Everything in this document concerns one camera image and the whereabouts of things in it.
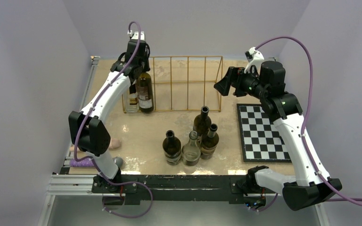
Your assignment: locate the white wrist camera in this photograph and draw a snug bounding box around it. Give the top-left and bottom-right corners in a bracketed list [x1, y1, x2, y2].
[244, 47, 264, 73]
[128, 30, 145, 41]

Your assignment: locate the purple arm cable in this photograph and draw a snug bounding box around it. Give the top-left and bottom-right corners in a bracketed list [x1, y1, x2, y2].
[74, 21, 154, 219]
[253, 36, 362, 213]

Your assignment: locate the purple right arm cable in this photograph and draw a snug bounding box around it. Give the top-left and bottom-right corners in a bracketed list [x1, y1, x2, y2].
[253, 36, 362, 213]

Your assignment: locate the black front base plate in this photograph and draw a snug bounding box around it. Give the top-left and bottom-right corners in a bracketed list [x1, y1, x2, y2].
[91, 175, 265, 205]

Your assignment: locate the gold wire wine rack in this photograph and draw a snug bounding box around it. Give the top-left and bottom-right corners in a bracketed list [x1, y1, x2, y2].
[122, 55, 224, 113]

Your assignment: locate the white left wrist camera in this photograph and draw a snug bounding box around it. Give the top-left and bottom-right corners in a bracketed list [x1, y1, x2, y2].
[128, 30, 145, 41]

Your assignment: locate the beige toy microphone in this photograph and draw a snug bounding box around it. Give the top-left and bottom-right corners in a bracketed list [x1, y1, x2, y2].
[69, 138, 122, 152]

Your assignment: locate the black white chessboard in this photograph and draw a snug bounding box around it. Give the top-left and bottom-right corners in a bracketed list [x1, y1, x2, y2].
[236, 104, 291, 163]

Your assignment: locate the aluminium table edge rail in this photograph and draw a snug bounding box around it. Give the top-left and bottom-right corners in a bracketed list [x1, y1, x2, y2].
[37, 56, 101, 226]

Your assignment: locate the clear glass bottle front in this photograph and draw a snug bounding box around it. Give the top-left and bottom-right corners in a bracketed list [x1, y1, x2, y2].
[181, 130, 201, 166]

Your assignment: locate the clear liquor bottle black cap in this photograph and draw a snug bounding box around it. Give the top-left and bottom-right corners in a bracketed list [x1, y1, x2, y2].
[125, 84, 139, 113]

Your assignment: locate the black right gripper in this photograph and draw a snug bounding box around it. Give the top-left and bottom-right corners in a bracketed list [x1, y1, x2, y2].
[214, 66, 269, 100]

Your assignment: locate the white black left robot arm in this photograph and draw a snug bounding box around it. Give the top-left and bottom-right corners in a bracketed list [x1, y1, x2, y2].
[68, 39, 150, 193]

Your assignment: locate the green bottle silver foil neck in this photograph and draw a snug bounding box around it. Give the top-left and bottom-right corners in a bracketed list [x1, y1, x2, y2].
[200, 123, 219, 160]

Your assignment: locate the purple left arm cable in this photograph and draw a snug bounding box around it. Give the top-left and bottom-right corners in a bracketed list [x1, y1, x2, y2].
[74, 21, 154, 219]

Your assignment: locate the dark brown bottle front left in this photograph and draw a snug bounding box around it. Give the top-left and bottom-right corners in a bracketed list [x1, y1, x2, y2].
[162, 130, 181, 165]

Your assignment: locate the green wine bottle silver neck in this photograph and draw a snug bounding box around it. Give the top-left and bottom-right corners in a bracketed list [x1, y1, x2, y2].
[136, 72, 154, 113]

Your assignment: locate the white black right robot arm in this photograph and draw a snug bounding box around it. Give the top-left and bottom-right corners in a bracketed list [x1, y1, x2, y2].
[214, 61, 342, 211]

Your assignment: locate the purple glitter microphone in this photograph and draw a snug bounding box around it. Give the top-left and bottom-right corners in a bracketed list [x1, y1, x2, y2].
[69, 157, 124, 168]

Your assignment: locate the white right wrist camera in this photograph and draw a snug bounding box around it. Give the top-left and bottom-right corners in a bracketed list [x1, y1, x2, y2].
[244, 47, 264, 73]

